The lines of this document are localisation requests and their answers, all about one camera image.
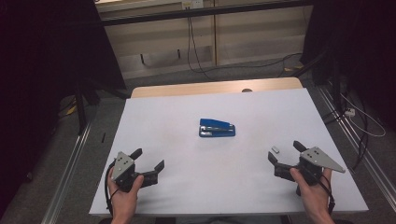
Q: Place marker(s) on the black horizontal bar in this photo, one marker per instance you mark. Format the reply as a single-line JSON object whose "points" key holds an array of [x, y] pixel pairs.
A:
{"points": [[202, 11]]}

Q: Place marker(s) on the beige wooden cabinet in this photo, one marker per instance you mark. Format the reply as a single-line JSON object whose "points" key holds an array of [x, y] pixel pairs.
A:
{"points": [[249, 40]]}

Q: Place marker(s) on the aluminium floor rail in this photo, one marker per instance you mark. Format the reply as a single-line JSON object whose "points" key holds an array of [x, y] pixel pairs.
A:
{"points": [[355, 140], [67, 174]]}

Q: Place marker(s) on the black curtain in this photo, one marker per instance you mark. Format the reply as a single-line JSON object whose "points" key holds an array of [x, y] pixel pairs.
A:
{"points": [[358, 46], [40, 77]]}

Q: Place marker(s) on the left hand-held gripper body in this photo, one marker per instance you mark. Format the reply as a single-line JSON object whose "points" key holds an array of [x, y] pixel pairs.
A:
{"points": [[124, 164]]}

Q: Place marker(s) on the black metal stand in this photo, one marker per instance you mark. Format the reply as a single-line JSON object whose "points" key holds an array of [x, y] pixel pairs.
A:
{"points": [[334, 81], [81, 109]]}

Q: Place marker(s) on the yellow floor tape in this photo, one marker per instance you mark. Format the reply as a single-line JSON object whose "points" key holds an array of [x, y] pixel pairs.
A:
{"points": [[71, 109], [294, 67]]}

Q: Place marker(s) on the strip of silver staples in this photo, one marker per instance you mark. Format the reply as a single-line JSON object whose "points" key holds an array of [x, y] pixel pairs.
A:
{"points": [[275, 149]]}

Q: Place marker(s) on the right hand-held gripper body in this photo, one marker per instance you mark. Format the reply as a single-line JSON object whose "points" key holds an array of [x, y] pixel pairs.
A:
{"points": [[317, 158]]}

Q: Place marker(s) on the white table cover sheet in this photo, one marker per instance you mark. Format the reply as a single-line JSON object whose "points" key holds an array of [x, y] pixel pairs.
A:
{"points": [[186, 177]]}

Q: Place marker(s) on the small black floor item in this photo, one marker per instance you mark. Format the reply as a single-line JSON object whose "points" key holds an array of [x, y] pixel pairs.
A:
{"points": [[103, 137]]}

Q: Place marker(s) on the white wall socket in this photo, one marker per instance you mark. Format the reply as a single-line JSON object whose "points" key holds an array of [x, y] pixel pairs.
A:
{"points": [[192, 3]]}

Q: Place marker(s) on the person's right hand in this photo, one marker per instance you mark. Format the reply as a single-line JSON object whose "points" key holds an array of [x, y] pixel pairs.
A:
{"points": [[314, 196]]}

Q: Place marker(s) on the blue stapler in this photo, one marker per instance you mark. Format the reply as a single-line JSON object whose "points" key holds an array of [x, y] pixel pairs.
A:
{"points": [[217, 128]]}

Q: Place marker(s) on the dark table grommet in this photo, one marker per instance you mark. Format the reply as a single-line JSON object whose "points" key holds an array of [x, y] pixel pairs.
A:
{"points": [[247, 90]]}

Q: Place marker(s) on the person's left hand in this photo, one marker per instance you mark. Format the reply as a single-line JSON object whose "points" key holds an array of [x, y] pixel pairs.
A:
{"points": [[124, 202]]}

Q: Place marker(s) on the white power adapter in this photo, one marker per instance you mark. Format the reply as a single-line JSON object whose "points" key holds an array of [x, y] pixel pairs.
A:
{"points": [[350, 112]]}

